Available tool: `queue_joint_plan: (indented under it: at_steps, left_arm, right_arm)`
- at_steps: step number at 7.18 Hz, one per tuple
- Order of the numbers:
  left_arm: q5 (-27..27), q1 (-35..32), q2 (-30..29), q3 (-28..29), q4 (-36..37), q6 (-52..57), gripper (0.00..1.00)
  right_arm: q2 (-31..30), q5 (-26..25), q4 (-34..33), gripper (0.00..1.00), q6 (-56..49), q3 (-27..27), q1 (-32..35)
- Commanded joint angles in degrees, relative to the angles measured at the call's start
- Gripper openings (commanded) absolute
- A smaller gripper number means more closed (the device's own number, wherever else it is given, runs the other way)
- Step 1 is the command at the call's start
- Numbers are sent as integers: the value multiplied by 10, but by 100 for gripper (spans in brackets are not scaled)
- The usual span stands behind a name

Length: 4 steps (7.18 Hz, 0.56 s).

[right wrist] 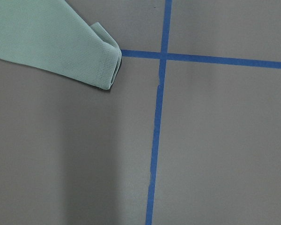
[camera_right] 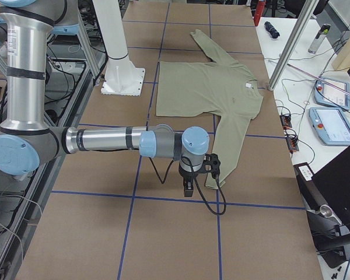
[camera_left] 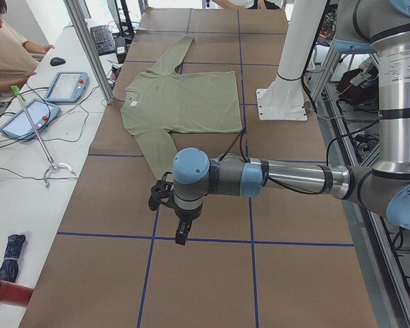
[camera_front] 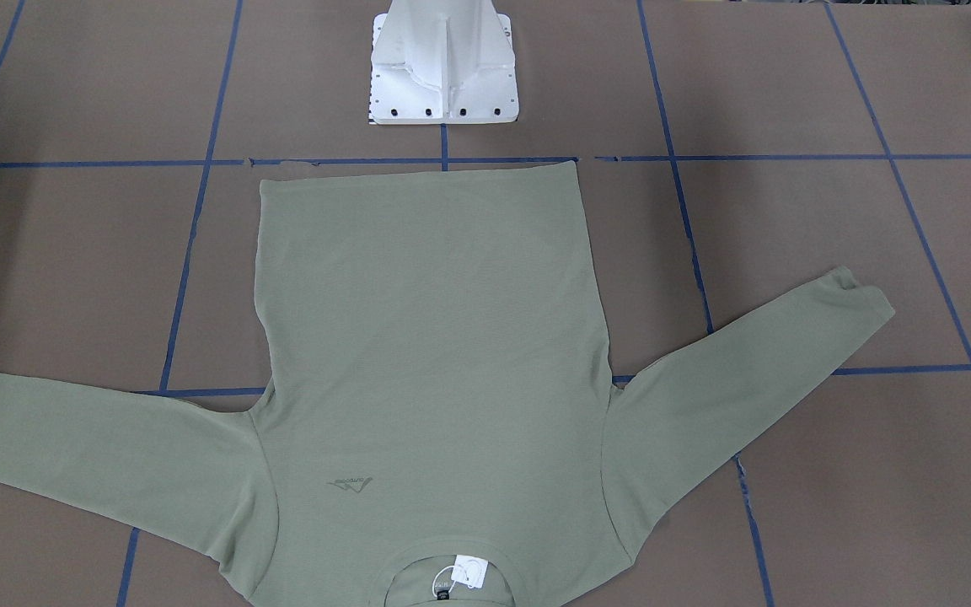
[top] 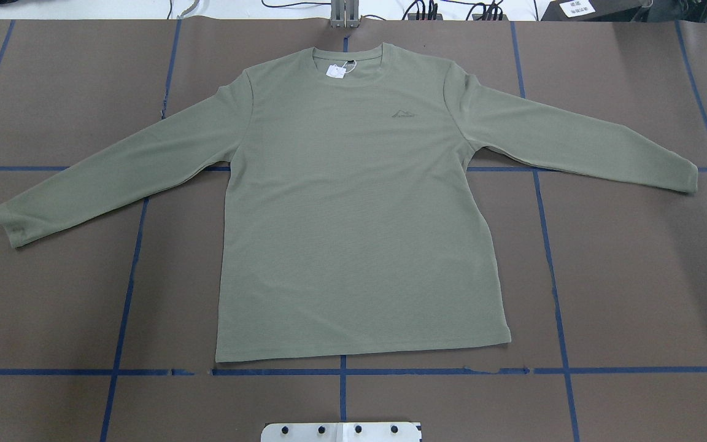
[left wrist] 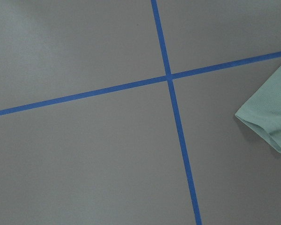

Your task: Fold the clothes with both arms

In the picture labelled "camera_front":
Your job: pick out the olive green long-sleeve shirt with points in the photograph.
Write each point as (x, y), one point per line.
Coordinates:
(440, 387)

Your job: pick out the white paper garment tag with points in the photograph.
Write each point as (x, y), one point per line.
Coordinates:
(470, 571)

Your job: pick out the brown table mat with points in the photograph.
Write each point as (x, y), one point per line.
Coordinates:
(727, 152)

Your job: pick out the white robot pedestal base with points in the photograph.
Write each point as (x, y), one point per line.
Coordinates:
(442, 62)

